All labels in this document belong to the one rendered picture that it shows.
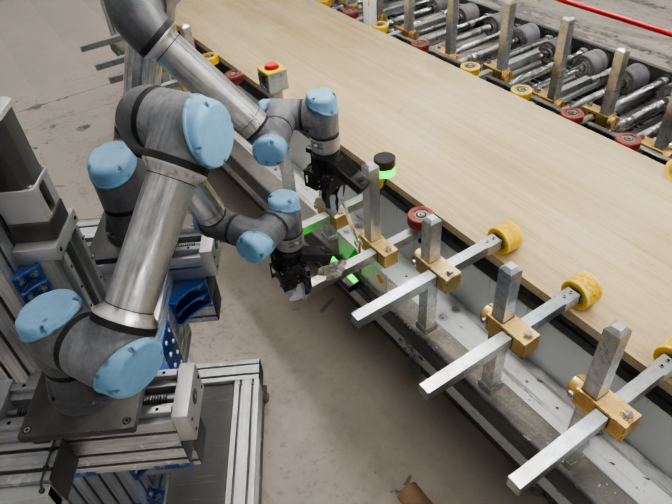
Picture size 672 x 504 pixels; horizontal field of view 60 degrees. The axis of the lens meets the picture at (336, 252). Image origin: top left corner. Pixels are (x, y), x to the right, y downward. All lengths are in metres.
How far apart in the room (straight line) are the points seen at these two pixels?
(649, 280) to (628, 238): 0.16
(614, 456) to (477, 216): 0.72
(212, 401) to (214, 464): 0.25
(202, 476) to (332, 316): 0.97
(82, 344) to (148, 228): 0.22
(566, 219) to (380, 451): 1.08
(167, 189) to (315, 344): 1.66
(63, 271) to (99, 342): 0.35
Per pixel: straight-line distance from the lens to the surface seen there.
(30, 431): 1.30
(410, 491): 2.13
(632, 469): 1.66
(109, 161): 1.51
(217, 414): 2.20
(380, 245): 1.70
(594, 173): 2.02
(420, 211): 1.77
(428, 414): 2.37
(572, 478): 1.51
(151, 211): 1.03
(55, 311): 1.14
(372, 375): 2.47
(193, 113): 1.01
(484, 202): 1.82
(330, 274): 1.62
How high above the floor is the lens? 2.00
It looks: 42 degrees down
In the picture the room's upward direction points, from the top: 5 degrees counter-clockwise
